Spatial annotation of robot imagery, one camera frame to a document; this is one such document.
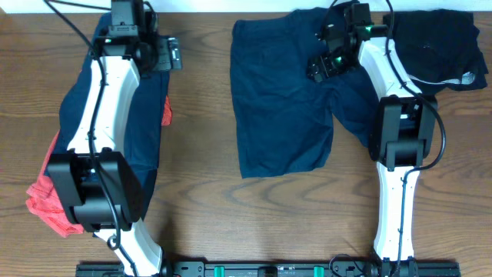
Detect black folded clothes stack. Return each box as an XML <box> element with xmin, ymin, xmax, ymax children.
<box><xmin>383</xmin><ymin>9</ymin><xmax>488</xmax><ymax>95</ymax></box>

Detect red garment in pile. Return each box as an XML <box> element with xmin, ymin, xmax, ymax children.
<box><xmin>26</xmin><ymin>95</ymin><xmax>172</xmax><ymax>238</ymax></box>

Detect navy blue shorts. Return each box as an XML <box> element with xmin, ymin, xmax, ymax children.
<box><xmin>230</xmin><ymin>2</ymin><xmax>379</xmax><ymax>179</ymax></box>

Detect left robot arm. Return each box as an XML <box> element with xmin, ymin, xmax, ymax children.
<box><xmin>47</xmin><ymin>1</ymin><xmax>181</xmax><ymax>276</ymax></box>

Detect navy shorts in pile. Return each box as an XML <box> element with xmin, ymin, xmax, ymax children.
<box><xmin>44</xmin><ymin>11</ymin><xmax>172</xmax><ymax>220</ymax></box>

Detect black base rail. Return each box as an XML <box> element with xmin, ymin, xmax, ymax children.
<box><xmin>75</xmin><ymin>260</ymin><xmax>461</xmax><ymax>277</ymax></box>

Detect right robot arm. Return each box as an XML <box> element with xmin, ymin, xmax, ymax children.
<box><xmin>307</xmin><ymin>3</ymin><xmax>444</xmax><ymax>274</ymax></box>

